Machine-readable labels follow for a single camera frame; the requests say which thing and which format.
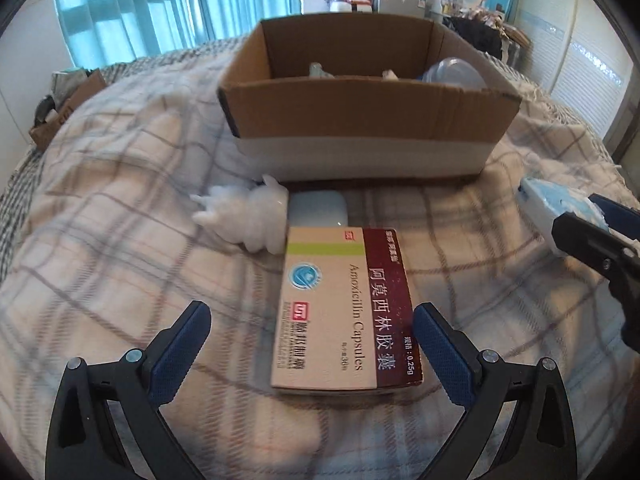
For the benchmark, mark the beige and maroon medicine box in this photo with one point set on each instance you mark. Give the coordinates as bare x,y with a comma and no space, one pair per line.
330,310

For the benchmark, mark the dark clothes pile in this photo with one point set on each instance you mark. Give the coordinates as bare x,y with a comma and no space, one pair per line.
477,35

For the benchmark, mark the blue and white packet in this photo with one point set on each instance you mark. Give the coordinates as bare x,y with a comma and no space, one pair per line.
545,205

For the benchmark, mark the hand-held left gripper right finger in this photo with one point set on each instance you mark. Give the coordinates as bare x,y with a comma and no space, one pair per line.
445,355

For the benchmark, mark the clear plastic container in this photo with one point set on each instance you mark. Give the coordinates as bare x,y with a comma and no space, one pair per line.
452,75

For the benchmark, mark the blue curtain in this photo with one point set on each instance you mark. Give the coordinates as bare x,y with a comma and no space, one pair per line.
165,5

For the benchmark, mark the small white item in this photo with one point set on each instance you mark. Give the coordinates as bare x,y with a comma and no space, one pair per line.
391,75

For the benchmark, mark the white plastic figurine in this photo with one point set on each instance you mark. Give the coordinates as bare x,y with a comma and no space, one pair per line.
250,212

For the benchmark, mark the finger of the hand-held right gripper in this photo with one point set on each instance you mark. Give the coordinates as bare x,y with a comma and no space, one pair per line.
620,217
585,245

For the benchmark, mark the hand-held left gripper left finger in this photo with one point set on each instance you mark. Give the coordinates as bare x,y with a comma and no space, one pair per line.
180,355

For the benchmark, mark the small brown cardboard box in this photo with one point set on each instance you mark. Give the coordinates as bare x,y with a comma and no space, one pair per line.
60,110

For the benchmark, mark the plaid blanket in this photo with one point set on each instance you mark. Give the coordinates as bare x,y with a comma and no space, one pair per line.
125,210

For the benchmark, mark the white louvered wardrobe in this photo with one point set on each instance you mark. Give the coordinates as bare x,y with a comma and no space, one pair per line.
580,55

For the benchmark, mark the silver mini fridge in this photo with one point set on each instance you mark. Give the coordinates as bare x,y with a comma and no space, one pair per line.
402,2

